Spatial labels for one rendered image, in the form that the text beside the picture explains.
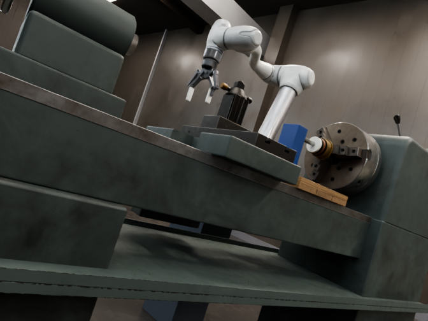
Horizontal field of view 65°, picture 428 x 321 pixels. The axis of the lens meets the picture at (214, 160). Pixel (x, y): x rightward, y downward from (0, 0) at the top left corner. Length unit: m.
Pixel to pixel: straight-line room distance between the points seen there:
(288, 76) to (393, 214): 0.94
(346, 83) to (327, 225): 4.75
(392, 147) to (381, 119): 3.88
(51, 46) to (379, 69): 5.40
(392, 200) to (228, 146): 0.94
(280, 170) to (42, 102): 0.64
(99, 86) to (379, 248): 1.27
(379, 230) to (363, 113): 4.17
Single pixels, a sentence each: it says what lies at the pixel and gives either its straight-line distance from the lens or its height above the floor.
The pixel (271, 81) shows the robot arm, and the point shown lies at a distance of 2.12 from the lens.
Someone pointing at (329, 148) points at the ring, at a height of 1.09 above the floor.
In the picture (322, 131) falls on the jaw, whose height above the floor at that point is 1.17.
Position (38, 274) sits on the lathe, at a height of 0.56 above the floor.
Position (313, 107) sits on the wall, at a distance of 6.02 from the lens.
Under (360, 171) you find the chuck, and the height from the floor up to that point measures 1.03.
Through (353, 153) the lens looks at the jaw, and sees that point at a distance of 1.50.
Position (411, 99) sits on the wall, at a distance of 5.54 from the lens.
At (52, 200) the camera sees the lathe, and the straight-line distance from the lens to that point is 0.73.
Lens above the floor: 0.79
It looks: 4 degrees up
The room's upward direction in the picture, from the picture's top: 18 degrees clockwise
